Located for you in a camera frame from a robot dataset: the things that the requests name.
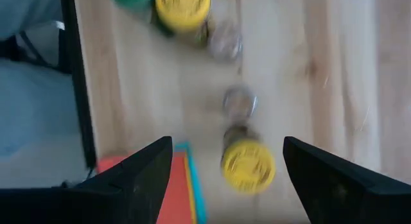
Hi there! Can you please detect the red mat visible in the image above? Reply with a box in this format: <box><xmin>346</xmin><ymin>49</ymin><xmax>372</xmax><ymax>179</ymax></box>
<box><xmin>96</xmin><ymin>151</ymin><xmax>193</xmax><ymax>224</ymax></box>

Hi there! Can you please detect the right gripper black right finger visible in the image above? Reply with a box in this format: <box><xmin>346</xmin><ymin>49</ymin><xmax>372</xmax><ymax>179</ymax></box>
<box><xmin>283</xmin><ymin>136</ymin><xmax>411</xmax><ymax>224</ymax></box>

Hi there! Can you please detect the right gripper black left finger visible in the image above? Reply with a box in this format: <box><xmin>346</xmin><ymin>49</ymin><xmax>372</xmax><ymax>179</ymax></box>
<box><xmin>0</xmin><ymin>136</ymin><xmax>173</xmax><ymax>224</ymax></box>

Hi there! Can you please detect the cork-top saffron glass jar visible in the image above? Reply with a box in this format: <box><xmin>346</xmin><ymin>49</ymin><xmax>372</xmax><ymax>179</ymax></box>
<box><xmin>207</xmin><ymin>20</ymin><xmax>244</xmax><ymax>63</ymax></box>
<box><xmin>222</xmin><ymin>84</ymin><xmax>259</xmax><ymax>122</ymax></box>

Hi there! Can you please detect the yellow-lid dark spice jar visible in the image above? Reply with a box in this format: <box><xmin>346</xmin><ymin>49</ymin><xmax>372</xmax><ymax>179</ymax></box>
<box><xmin>153</xmin><ymin>0</ymin><xmax>213</xmax><ymax>48</ymax></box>
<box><xmin>220</xmin><ymin>123</ymin><xmax>277</xmax><ymax>195</ymax></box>

